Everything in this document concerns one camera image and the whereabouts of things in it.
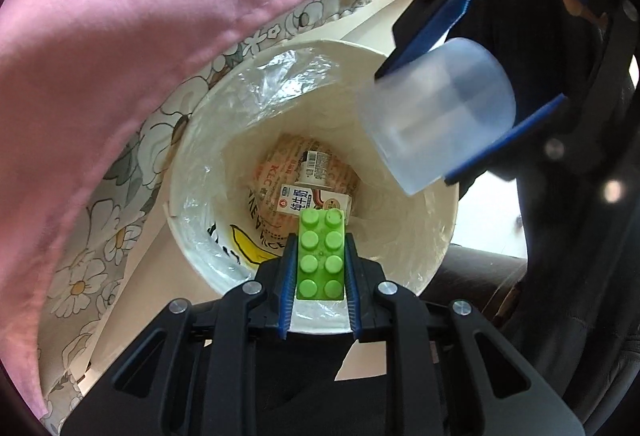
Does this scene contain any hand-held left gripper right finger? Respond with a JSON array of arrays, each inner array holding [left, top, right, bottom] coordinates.
[[344, 233, 586, 436]]

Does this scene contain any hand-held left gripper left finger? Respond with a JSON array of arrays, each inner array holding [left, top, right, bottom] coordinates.
[[60, 236, 301, 436]]

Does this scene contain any green building block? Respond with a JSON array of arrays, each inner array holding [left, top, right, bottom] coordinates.
[[295, 208, 347, 301]]

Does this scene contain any white lined trash bin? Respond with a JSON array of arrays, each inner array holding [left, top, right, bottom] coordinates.
[[165, 38, 458, 336]]

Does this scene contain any translucent plastic cup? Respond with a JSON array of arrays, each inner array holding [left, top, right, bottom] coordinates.
[[356, 37, 517, 197]]

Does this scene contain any white milk carton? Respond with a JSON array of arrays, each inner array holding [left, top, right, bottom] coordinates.
[[277, 183, 352, 221]]

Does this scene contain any cream wooden bed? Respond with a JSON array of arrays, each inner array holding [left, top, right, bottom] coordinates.
[[335, 0, 418, 64]]

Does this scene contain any printed paper wrapper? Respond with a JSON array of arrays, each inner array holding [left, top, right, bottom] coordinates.
[[247, 133, 361, 241]]

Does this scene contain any clear plastic bin liner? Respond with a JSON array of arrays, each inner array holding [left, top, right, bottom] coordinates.
[[172, 48, 451, 332]]

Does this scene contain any floral bed sheet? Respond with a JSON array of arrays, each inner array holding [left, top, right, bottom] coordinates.
[[37, 0, 416, 422]]

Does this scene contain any pink floral blanket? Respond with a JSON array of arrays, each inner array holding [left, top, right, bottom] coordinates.
[[0, 0, 416, 417]]

